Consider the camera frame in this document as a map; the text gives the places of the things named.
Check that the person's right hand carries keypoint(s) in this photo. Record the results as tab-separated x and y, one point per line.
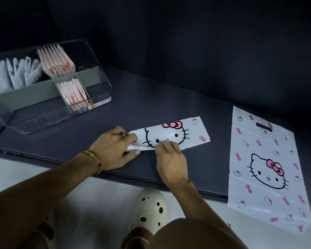
172	165

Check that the person's left hand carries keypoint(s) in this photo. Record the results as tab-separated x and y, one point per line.
111	150

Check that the pink bags row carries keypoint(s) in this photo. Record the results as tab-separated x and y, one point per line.
80	89

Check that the stack of kitty bags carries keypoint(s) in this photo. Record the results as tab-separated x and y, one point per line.
248	142

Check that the clear plastic organizer box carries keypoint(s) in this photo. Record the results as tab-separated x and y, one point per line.
93	57

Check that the stack of polka dot bags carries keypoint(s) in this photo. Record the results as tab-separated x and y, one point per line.
67	60

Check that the person's left forearm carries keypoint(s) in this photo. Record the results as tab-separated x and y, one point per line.
28	194

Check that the person's right forearm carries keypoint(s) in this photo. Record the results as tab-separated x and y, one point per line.
202	210

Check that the person's right leg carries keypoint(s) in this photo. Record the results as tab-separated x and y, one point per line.
191	235

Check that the cream right clog shoe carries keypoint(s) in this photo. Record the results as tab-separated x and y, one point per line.
150	202

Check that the dark blue sofa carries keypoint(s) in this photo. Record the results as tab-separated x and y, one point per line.
197	49

